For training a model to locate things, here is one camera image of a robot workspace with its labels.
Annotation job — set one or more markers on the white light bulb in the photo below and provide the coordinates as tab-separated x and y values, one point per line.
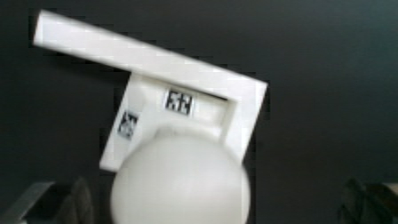
182	184

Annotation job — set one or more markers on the white lamp base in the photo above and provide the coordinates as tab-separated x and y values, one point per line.
186	95

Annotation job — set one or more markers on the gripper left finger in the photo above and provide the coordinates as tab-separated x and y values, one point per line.
54	203

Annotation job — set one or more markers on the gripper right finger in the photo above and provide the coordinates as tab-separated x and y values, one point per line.
369	203

